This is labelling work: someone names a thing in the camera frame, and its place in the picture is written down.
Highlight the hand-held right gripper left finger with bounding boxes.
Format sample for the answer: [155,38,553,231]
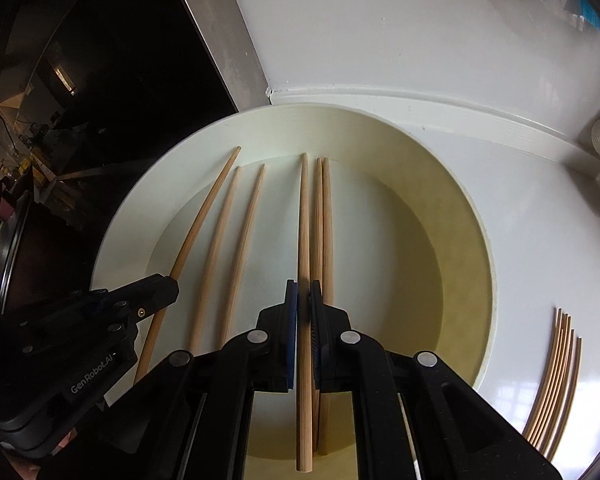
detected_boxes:
[129,279,299,480]

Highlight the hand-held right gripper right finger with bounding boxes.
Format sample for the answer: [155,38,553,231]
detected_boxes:
[308,279,563,480]

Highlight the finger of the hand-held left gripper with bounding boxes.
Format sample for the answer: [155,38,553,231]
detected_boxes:
[7,274,180,361]

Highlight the long wooden chopstick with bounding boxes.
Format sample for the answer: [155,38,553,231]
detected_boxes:
[295,152,315,473]
[187,166,243,356]
[132,146,242,386]
[215,162,267,348]
[310,157,326,456]
[320,157,335,456]

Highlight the cream round plastic basin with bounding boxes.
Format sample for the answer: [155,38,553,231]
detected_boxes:
[89,104,496,480]

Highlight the group of wooden chopsticks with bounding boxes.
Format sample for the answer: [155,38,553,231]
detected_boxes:
[521,306,584,461]

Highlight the dark red cooking pot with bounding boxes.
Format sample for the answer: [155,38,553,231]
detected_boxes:
[0,152,93,318]

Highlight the glass pot lid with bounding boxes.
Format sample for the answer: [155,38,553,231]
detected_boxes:
[0,200,33,318]

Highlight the black glass splashback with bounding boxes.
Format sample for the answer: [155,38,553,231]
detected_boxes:
[0,0,241,201]

